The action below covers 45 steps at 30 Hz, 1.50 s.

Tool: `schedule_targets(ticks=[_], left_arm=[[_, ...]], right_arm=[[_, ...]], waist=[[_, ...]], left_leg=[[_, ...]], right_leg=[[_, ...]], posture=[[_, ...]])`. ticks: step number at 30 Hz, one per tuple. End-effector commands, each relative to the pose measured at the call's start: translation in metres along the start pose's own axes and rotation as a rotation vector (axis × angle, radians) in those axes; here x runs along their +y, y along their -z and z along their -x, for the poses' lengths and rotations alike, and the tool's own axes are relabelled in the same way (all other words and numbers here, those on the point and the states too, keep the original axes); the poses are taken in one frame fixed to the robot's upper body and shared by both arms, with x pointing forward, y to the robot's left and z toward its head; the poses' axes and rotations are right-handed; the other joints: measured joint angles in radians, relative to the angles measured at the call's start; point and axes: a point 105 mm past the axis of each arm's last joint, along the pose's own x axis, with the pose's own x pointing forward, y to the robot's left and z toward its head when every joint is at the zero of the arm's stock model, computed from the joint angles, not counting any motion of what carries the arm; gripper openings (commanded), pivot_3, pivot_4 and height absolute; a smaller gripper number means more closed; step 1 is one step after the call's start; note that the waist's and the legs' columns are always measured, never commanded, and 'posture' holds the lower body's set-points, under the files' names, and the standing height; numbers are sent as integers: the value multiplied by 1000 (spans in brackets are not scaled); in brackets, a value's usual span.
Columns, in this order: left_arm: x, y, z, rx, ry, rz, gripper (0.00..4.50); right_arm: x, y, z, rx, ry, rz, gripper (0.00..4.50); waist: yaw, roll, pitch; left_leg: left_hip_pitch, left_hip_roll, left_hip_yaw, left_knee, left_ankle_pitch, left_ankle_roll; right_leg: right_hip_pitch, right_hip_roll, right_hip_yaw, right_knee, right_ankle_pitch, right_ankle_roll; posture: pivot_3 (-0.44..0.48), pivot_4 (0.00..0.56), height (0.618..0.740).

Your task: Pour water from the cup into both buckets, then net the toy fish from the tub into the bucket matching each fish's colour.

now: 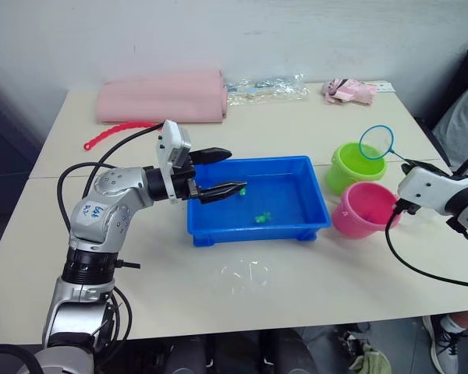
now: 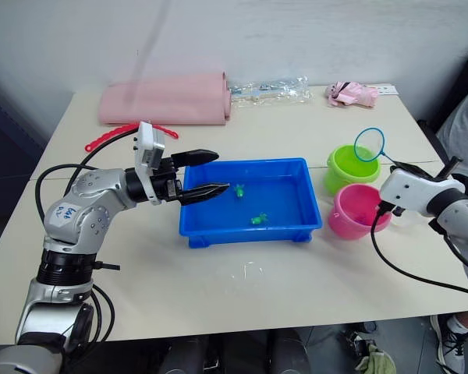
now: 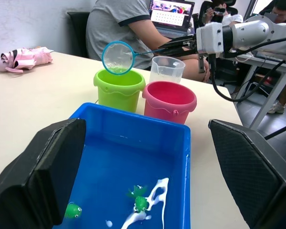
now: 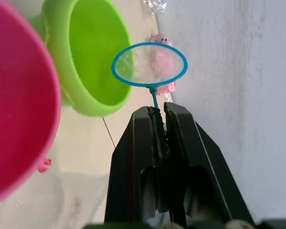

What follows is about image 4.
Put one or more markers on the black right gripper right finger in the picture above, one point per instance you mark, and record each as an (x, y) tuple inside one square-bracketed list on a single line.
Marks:
[(193, 148)]

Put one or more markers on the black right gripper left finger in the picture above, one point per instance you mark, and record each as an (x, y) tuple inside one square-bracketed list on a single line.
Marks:
[(131, 152)]

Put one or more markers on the blue small fishing net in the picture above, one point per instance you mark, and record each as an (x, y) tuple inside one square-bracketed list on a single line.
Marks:
[(149, 64)]

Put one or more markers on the pink plush toy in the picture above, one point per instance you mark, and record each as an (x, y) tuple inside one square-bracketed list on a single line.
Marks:
[(164, 62)]

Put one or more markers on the clear plastic tub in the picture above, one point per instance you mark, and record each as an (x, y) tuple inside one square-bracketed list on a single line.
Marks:
[(50, 200)]

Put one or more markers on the green plastic bucket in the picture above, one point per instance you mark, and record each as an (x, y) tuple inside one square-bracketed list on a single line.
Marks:
[(90, 59)]

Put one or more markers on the pink plastic bucket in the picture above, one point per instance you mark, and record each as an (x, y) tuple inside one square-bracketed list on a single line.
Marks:
[(19, 100)]

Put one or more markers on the clear crinkled plastic wrap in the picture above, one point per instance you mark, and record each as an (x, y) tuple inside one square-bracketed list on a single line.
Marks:
[(155, 5)]

